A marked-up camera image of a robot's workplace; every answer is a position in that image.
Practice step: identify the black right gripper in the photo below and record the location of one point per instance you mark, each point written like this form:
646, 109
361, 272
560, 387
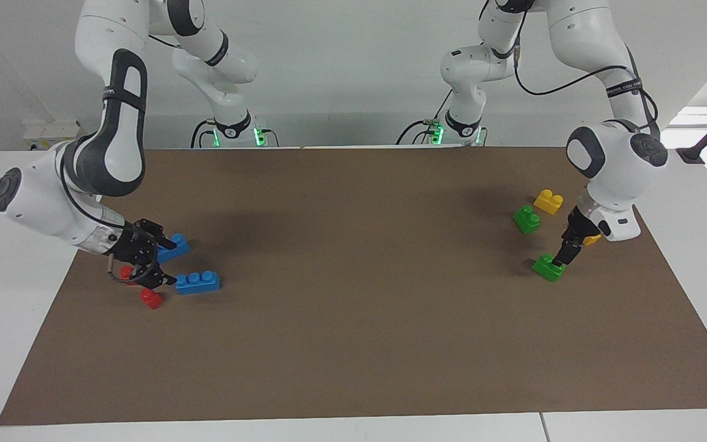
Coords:
135, 248

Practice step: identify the yellow two-stud toy block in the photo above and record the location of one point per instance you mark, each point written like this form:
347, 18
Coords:
593, 239
548, 202

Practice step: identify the blue three-stud toy block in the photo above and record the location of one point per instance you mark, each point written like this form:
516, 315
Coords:
180, 247
200, 283

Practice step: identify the white wall socket box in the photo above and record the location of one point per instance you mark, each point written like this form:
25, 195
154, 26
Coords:
53, 135

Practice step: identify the brown table mat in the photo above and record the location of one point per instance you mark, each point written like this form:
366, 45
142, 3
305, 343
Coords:
353, 307

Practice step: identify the green two-stud toy block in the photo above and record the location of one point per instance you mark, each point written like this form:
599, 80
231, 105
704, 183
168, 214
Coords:
544, 267
526, 221

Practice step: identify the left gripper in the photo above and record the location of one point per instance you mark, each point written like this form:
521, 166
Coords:
617, 224

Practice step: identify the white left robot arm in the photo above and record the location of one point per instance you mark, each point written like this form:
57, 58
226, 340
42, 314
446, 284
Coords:
611, 166

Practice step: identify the red one-stud toy block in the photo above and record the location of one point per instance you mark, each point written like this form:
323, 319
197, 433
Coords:
152, 299
125, 271

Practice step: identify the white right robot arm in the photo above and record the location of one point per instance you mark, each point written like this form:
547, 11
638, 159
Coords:
114, 123

